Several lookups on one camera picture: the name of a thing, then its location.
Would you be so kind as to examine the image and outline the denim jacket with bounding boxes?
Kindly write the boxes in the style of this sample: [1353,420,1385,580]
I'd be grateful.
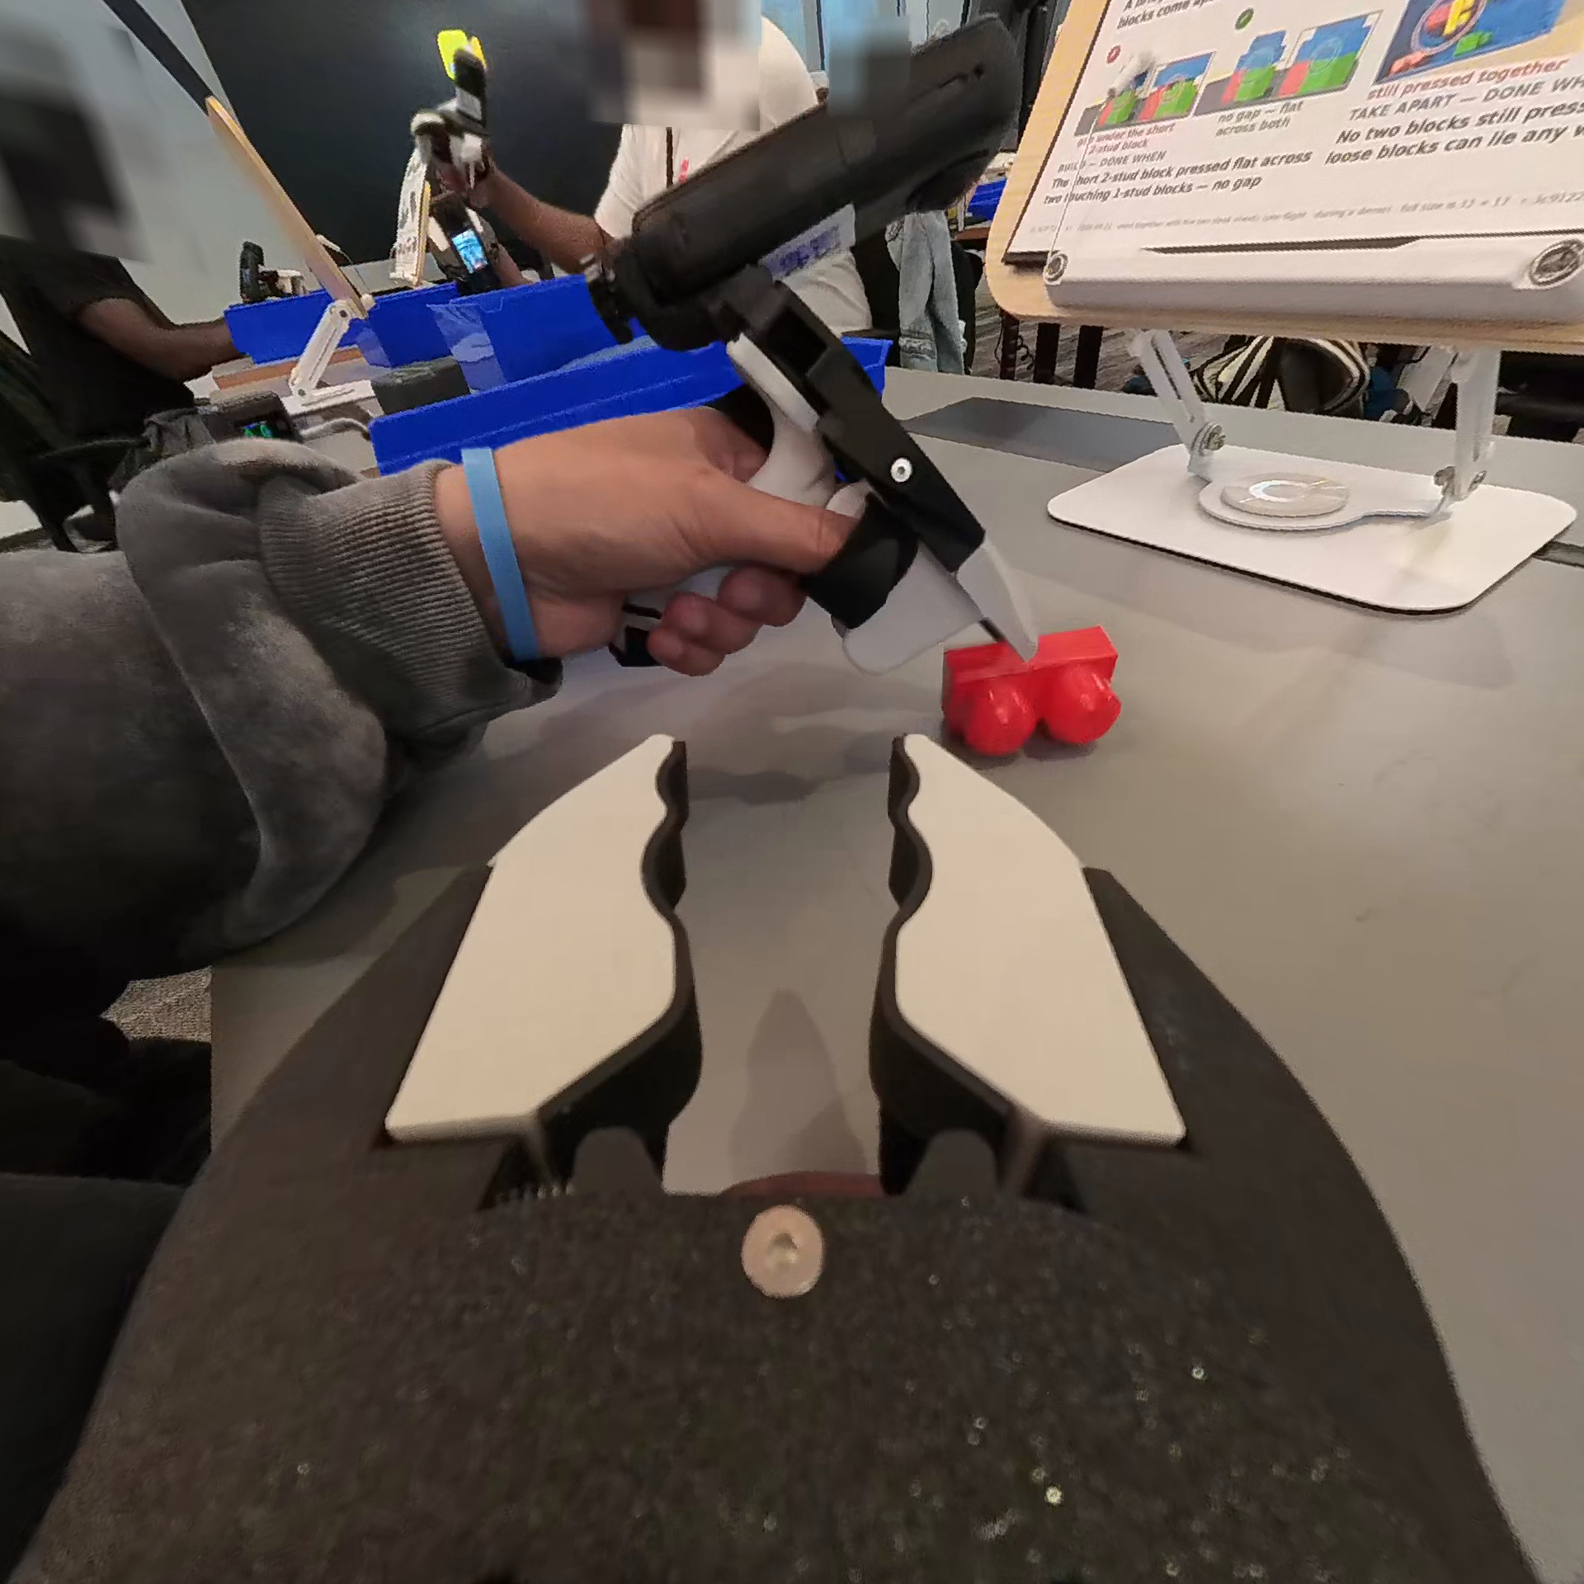
[889,211,970,373]

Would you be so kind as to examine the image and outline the person's dark trousers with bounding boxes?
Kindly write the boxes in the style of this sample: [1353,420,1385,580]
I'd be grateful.
[0,1027,219,1584]

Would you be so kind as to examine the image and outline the blue wristband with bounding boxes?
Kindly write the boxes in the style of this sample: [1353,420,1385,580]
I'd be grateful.
[455,444,544,665]

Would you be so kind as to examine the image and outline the red two-stud toy block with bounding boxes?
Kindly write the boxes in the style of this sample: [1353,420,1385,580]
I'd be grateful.
[942,625,1124,759]

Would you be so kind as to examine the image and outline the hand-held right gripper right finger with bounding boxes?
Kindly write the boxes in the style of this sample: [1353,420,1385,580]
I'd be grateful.
[872,735,1187,1195]

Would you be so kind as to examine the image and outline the grey desk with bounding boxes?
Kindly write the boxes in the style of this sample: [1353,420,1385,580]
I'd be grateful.
[212,363,1584,1584]

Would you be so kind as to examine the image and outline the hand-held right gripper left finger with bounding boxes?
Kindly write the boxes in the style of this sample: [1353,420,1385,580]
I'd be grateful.
[383,735,702,1191]

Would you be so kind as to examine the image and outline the black white striped bag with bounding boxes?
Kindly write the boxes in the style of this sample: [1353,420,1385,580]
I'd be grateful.
[1190,331,1373,418]

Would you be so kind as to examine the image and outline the printed instruction sheet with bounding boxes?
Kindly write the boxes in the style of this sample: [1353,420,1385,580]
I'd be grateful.
[1006,0,1584,263]

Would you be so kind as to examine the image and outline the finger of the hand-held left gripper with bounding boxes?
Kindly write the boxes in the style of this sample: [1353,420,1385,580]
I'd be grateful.
[953,541,1042,659]

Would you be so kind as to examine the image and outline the person's left hand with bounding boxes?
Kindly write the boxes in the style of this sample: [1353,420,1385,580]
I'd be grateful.
[476,410,868,678]

